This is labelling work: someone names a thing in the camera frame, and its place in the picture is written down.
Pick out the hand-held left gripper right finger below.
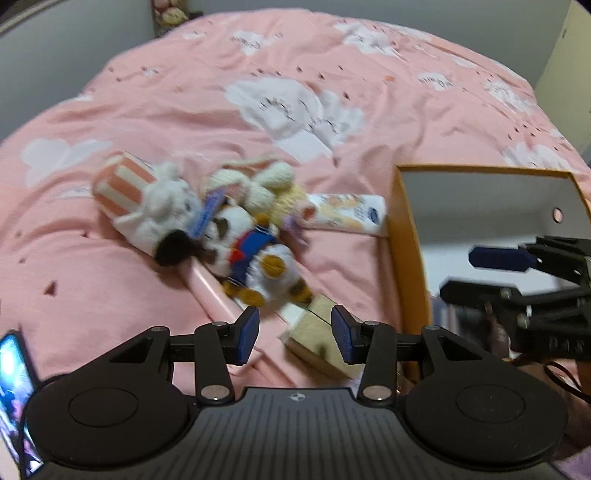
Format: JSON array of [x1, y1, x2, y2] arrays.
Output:
[[331, 305, 481, 405]]

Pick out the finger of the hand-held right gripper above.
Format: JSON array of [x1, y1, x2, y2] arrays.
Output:
[[468, 235, 591, 289], [438, 277, 583, 329]]

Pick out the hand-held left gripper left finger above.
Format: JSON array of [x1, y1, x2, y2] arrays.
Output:
[[111, 305, 260, 406]]

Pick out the gold glitter box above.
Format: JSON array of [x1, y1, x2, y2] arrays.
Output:
[[284, 293, 370, 380]]

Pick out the orange cardboard box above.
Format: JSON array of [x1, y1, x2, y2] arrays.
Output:
[[385, 164, 591, 388]]

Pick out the sailor costume cat plush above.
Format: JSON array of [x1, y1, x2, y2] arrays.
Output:
[[198, 203, 315, 308]]

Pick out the floral hand cream tube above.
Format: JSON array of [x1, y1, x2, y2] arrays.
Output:
[[302, 193, 387, 237]]

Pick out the crocheted bunny plush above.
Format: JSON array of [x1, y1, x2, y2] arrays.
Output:
[[203, 154, 311, 245]]

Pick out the white plush with striped hat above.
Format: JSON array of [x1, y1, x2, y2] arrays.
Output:
[[92, 151, 208, 268]]

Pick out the pink selfie stick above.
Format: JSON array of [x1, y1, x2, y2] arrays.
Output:
[[185, 261, 305, 374]]

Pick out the cream wardrobe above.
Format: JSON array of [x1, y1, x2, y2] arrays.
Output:
[[533, 0, 591, 168]]

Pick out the pink cloud print blanket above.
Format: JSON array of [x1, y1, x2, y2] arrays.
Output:
[[0, 7, 591, 398]]

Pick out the black smartphone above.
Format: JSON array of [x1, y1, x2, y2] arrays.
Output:
[[0, 330, 45, 479]]

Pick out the column of small plush toys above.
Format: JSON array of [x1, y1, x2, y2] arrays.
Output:
[[151, 0, 190, 38]]

